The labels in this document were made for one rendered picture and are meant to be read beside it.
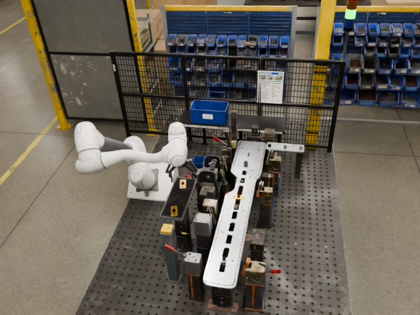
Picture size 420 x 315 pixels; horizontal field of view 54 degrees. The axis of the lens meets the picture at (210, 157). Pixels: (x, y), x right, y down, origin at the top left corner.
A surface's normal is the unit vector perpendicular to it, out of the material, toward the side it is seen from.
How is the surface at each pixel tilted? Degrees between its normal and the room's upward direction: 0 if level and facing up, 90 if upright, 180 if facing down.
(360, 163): 0
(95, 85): 90
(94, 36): 92
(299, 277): 0
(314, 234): 0
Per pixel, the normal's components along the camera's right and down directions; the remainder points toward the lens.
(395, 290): -0.05, -0.80
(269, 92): -0.21, 0.60
